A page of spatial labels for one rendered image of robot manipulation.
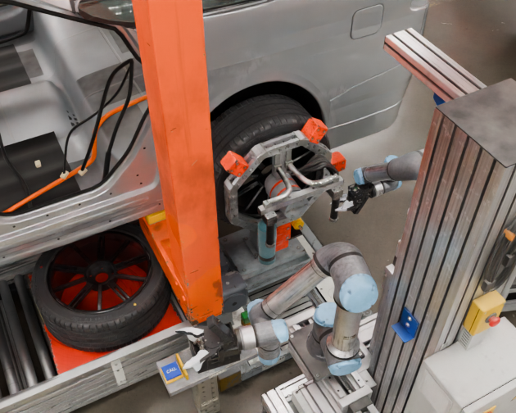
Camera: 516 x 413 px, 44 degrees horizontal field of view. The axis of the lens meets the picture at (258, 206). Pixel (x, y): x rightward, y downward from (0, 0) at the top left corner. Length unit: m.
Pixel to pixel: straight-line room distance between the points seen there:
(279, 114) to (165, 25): 1.16
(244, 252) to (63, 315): 1.05
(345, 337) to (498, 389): 0.49
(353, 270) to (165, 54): 0.85
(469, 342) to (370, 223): 2.07
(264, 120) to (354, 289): 1.18
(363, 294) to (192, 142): 0.75
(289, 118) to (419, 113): 2.17
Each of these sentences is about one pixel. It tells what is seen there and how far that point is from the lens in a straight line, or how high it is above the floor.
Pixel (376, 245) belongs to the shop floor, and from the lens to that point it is 3.97.
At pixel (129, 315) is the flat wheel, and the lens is 3.06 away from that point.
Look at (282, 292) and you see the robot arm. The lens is 2.16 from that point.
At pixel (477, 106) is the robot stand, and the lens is 1.68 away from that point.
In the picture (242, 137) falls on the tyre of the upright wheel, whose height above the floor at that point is 1.14.
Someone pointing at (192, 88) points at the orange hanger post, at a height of 1.80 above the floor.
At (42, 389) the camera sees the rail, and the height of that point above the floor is 0.39.
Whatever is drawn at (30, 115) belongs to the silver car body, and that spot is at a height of 0.90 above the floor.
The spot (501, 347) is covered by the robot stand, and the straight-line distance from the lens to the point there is 2.21.
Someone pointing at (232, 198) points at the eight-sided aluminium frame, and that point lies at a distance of 2.92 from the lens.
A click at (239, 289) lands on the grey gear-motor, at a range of 3.22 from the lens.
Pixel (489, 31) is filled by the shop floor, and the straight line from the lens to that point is 6.06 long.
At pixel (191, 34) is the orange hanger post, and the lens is 1.93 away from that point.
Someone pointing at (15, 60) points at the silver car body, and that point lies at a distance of 4.20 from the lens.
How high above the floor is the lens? 3.01
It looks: 47 degrees down
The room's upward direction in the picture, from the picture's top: straight up
